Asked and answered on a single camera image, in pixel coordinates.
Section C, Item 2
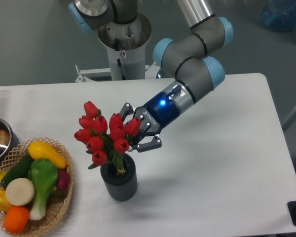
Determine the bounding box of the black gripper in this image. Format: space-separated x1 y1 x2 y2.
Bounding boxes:
119 91 180 152

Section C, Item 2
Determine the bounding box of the red tulip bouquet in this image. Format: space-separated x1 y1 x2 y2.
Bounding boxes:
74 101 141 175

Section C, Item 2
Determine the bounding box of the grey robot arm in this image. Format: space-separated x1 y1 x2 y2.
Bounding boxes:
69 0 234 152

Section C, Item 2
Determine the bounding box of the dark grey ribbed vase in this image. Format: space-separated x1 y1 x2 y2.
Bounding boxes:
100 154 138 201

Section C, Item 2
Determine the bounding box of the purple red radish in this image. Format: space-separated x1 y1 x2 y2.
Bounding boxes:
55 169 71 190

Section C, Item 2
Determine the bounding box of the yellow squash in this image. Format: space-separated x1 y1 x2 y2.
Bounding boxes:
28 141 67 169

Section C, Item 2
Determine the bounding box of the green bok choy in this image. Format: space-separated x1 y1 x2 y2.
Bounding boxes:
28 158 58 221

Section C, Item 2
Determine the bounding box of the woven wicker basket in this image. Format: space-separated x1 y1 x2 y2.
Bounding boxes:
0 138 74 237

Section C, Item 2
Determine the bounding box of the dark green cucumber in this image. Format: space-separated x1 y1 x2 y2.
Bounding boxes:
0 153 34 188

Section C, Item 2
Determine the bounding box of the round cream bun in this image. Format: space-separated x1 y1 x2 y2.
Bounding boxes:
5 178 35 206

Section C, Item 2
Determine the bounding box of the orange fruit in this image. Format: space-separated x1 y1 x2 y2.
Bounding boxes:
3 206 30 234

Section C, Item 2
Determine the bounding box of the yellow bell pepper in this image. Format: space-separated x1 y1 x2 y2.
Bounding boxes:
0 188 13 212

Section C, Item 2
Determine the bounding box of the blue plastic bag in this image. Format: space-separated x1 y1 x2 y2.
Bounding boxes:
259 0 296 41

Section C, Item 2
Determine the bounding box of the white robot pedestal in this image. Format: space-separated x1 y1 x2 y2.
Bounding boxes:
76 13 152 82

